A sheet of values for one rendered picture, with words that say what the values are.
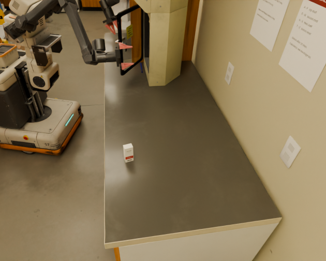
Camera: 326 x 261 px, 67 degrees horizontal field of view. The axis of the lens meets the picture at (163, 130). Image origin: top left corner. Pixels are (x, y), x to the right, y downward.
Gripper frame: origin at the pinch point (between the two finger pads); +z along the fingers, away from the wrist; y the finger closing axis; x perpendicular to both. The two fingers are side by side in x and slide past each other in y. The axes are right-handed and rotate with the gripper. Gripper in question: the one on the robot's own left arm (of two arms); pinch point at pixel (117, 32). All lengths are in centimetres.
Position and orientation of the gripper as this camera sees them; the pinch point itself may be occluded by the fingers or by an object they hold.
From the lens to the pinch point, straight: 173.7
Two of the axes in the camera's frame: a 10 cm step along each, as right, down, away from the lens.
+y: -8.5, 1.2, 5.1
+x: -3.7, 5.4, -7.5
